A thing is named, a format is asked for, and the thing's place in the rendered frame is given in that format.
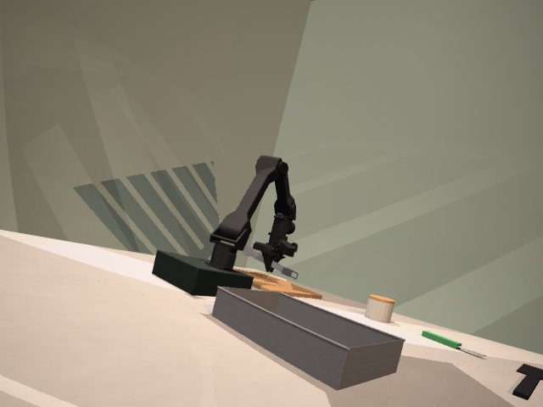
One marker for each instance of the light brown wooden board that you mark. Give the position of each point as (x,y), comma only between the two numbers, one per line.
(266,282)

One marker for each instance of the beige canister with orange lid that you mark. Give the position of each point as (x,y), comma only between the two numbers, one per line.
(379,308)

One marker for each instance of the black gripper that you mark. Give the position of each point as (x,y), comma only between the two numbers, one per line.
(268,252)

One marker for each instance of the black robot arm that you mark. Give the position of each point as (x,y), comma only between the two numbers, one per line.
(236,228)

